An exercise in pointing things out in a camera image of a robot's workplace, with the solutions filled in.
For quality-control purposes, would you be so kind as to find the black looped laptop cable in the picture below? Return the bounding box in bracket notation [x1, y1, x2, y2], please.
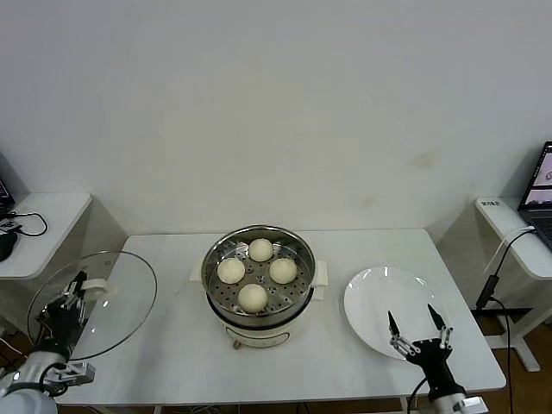
[7, 210, 48, 237]

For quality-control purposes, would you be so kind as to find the black laptop with dark screen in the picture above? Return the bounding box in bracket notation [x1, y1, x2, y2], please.
[518, 140, 552, 251]

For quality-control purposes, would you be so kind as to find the black laptop with pink screen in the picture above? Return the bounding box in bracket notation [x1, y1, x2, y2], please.
[0, 150, 17, 216]

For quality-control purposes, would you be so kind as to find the white laptop cable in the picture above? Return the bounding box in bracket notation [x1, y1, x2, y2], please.
[482, 224, 538, 275]

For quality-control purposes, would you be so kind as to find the glass lid with cream handle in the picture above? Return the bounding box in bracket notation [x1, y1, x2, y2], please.
[26, 250, 159, 361]

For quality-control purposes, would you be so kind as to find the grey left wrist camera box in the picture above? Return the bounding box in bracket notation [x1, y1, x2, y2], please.
[42, 361, 96, 386]

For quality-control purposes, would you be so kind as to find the black computer mouse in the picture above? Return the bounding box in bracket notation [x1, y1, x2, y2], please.
[0, 232, 19, 262]

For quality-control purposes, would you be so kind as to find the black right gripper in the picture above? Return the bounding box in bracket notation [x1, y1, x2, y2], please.
[386, 304, 458, 392]

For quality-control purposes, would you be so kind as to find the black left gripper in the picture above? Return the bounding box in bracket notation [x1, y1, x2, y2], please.
[41, 269, 90, 346]

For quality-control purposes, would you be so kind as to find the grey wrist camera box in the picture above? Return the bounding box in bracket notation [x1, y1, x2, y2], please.
[461, 396, 491, 414]
[42, 361, 96, 386]

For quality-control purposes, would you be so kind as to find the white side desk with label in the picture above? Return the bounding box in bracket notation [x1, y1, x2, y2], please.
[435, 196, 552, 374]

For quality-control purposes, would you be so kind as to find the cream electric cooker base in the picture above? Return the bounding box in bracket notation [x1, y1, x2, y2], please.
[205, 284, 327, 351]

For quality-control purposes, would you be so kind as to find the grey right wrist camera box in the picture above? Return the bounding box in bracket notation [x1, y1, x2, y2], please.
[461, 396, 491, 414]

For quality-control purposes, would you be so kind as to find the white side desk with mouse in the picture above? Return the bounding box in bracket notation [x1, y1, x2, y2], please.
[0, 191, 129, 346]

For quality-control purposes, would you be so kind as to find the black cable with adapter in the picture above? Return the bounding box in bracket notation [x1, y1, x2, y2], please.
[474, 230, 536, 414]

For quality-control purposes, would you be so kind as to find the stainless steel steamer basket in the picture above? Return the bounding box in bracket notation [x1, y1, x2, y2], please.
[189, 223, 331, 320]

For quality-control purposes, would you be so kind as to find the white steamed baozi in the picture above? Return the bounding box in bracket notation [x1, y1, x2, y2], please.
[248, 238, 274, 263]
[216, 257, 247, 285]
[268, 257, 299, 285]
[237, 283, 269, 314]

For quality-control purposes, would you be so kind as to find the white round plate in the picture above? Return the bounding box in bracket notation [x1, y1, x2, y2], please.
[343, 266, 450, 361]

